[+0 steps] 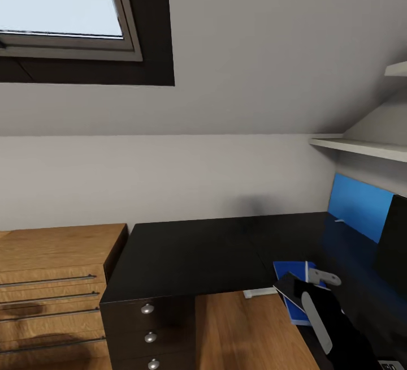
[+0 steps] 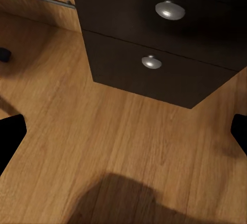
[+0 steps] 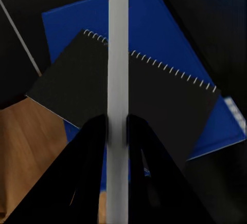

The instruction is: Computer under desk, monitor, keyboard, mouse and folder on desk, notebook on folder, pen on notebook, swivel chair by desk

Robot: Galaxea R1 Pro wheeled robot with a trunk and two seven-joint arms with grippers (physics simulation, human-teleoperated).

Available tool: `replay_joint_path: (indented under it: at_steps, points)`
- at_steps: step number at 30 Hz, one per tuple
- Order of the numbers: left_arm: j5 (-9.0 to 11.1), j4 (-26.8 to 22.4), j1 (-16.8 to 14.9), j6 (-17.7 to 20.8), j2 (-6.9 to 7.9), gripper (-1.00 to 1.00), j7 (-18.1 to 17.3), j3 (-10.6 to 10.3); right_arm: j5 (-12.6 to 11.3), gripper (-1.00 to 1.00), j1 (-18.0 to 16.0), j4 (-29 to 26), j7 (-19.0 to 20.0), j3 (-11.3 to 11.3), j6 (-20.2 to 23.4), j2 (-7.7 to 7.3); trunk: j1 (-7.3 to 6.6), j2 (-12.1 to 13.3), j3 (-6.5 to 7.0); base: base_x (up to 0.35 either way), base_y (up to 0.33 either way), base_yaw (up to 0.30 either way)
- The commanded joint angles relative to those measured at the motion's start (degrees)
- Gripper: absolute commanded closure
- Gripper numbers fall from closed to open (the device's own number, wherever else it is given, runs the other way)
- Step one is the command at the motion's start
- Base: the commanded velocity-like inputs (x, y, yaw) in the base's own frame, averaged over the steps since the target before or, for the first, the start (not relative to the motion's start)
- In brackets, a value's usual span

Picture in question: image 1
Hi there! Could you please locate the folder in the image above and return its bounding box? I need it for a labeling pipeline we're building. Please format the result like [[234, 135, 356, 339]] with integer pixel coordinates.
[[273, 261, 330, 326]]

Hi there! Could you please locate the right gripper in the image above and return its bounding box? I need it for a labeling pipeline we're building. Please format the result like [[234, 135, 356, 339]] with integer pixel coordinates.
[[294, 279, 311, 299]]

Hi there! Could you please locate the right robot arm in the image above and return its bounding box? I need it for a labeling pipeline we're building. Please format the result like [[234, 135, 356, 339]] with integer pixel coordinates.
[[294, 268, 383, 370]]

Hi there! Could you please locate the monitor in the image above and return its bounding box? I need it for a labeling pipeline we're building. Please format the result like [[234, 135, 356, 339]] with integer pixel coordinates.
[[371, 194, 407, 347]]

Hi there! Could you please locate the notebook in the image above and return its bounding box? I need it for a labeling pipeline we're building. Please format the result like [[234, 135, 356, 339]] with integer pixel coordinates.
[[273, 271, 305, 312]]

